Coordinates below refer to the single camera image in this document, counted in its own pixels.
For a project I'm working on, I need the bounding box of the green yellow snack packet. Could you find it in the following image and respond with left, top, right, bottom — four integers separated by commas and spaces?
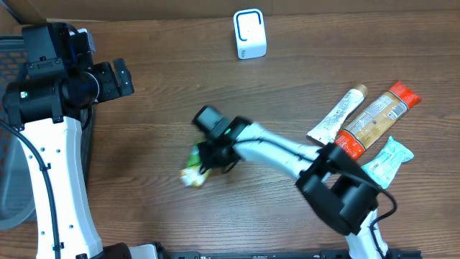
180, 143, 213, 187

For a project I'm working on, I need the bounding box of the white cream tube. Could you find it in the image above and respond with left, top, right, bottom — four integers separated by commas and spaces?
306, 84, 368, 145

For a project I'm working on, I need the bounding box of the orange spaghetti packet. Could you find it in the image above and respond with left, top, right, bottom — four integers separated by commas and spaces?
334, 81, 422, 160

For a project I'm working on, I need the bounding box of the teal snack packet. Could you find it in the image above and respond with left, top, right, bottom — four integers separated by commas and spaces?
361, 136, 414, 189

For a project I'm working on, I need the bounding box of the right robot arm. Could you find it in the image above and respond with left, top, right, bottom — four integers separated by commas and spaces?
192, 105, 388, 258

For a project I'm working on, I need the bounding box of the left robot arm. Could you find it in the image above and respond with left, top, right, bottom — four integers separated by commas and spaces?
2, 22, 134, 258

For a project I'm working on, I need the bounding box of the white barcode scanner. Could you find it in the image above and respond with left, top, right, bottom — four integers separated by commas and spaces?
233, 9, 267, 60

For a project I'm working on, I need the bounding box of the grey plastic mesh basket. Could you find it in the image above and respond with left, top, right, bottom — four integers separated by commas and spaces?
0, 35, 95, 231

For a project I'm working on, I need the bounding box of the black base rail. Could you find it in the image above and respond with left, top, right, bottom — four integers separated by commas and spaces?
103, 241, 423, 259

